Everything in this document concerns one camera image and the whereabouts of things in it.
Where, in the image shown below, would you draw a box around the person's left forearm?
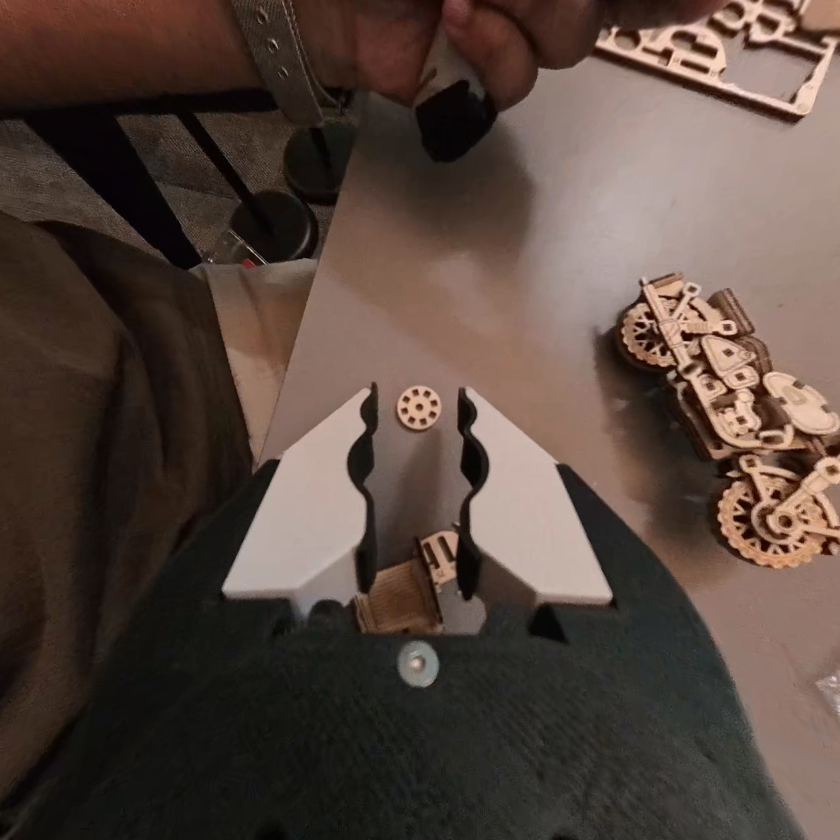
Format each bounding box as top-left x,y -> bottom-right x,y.
0,0 -> 263,119

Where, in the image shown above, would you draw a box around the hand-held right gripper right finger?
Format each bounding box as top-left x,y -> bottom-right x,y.
456,386 -> 614,608

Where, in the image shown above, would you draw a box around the person's left hand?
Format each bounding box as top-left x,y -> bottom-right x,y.
295,0 -> 621,109

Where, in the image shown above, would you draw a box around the black chair base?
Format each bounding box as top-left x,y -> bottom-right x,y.
26,108 -> 358,266

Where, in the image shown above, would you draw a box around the stacked wooden part sheets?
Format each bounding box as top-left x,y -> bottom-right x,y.
594,0 -> 840,123

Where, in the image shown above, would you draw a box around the round wooden gear disc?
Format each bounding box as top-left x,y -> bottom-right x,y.
395,386 -> 445,434

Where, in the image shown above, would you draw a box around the wooden spaceship model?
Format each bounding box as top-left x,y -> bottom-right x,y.
354,521 -> 478,635

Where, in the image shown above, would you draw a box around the grey desk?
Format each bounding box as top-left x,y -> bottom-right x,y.
256,0 -> 840,840

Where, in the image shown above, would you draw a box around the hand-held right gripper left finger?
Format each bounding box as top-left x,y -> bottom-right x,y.
222,382 -> 382,624

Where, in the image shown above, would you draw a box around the grey watch strap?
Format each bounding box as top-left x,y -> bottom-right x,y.
230,0 -> 358,129

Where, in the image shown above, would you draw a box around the wooden motorcycle model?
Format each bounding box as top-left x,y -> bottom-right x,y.
613,274 -> 840,571

